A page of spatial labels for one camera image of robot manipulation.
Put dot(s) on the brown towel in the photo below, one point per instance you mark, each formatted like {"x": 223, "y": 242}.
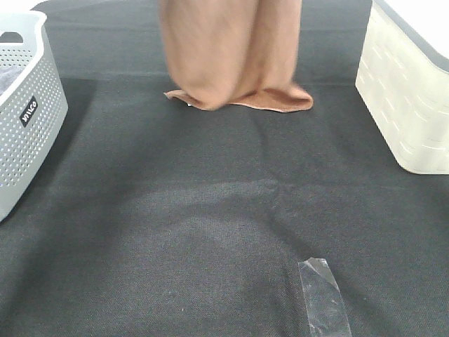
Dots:
{"x": 234, "y": 53}

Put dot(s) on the grey cloth in basket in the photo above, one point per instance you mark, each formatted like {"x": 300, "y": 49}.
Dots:
{"x": 10, "y": 79}

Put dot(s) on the black table cloth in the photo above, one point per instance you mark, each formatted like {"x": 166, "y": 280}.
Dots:
{"x": 151, "y": 218}

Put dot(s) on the white plastic basket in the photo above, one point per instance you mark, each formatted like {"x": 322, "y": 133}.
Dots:
{"x": 402, "y": 78}

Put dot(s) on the grey perforated laundry basket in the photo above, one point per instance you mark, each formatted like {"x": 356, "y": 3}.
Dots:
{"x": 33, "y": 107}

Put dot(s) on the clear tape strip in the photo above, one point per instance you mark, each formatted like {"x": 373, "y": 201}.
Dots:
{"x": 325, "y": 308}

